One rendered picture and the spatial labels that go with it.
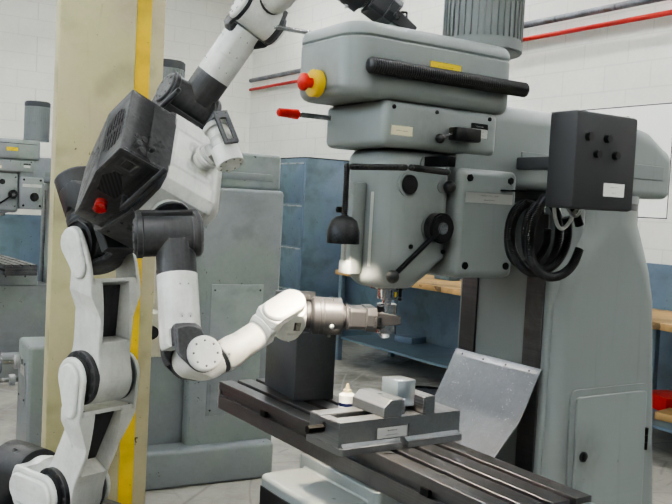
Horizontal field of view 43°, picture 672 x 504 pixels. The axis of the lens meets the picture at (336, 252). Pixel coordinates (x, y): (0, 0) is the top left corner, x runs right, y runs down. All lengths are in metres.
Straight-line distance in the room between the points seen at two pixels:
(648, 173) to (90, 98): 2.09
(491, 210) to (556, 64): 5.52
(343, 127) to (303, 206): 7.27
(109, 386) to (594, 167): 1.31
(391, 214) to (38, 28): 9.40
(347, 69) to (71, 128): 1.82
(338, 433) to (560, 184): 0.72
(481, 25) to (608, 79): 5.05
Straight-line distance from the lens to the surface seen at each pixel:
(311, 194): 9.30
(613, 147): 2.01
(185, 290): 1.89
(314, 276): 9.37
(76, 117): 3.51
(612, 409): 2.36
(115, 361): 2.33
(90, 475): 2.46
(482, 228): 2.07
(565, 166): 1.93
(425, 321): 8.61
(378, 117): 1.90
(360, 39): 1.87
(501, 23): 2.17
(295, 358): 2.35
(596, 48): 7.30
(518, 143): 2.16
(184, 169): 2.04
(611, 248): 2.30
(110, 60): 3.57
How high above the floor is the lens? 1.49
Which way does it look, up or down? 3 degrees down
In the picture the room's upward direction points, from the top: 3 degrees clockwise
